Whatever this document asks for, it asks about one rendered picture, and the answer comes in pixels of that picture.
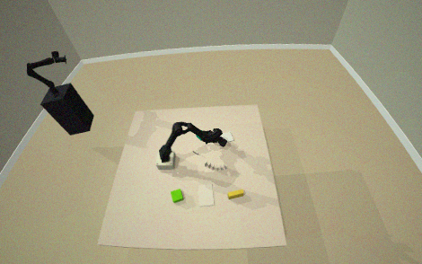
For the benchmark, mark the green rectangular block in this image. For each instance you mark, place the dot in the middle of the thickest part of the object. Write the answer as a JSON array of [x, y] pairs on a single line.
[[176, 195]]

